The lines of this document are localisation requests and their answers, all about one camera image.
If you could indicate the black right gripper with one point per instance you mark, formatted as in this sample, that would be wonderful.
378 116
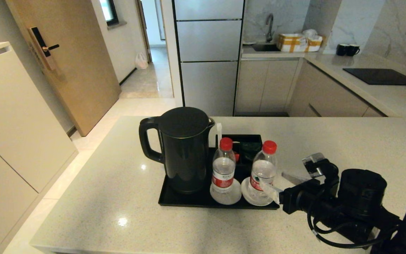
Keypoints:
308 197

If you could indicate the red cap water bottle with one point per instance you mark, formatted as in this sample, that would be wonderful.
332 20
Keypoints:
263 169
223 169

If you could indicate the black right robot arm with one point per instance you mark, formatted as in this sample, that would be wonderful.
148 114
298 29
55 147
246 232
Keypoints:
361 190

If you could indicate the black electric kettle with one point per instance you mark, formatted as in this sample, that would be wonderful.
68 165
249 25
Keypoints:
185 155

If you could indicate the round white coaster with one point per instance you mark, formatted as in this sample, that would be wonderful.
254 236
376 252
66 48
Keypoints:
250 199
226 198

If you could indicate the upright white plastic piece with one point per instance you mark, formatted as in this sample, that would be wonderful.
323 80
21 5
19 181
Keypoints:
219 134

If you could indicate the black serving tray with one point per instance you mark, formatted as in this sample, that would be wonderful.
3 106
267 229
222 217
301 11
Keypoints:
189 199

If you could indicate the beige kitchen base cabinets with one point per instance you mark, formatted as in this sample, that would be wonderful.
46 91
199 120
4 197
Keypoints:
266 84

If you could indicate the silver refrigerator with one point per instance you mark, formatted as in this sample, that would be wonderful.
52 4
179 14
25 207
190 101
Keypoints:
208 70

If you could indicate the dark kitchen sink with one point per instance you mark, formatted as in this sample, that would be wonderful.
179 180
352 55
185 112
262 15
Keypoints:
264 47

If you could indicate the large yellow taped cardboard box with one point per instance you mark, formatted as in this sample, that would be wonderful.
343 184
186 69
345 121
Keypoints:
291 43

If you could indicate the small yellow taped cardboard box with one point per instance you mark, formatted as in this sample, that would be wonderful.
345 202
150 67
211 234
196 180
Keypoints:
315 44

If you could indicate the black induction cooktop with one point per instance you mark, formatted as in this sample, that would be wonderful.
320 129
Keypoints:
382 77

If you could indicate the black mug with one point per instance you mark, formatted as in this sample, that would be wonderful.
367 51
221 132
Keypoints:
341 50
351 50

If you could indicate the chrome kitchen faucet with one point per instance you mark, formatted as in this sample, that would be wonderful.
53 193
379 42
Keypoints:
270 24

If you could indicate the white plastic bag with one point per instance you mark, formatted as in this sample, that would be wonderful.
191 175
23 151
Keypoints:
141 61

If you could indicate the light wooden door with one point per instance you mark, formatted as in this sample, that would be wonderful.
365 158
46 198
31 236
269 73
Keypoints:
79 70

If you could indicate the dark framed window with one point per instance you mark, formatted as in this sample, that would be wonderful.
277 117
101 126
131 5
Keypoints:
109 12

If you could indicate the white tall cabinet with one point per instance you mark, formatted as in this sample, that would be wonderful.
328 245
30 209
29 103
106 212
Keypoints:
12 134

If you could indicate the black gold door lock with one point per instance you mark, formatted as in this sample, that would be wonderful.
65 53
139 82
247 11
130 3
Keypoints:
41 44

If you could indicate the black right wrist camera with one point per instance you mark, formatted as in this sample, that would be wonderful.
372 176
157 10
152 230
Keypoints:
321 165

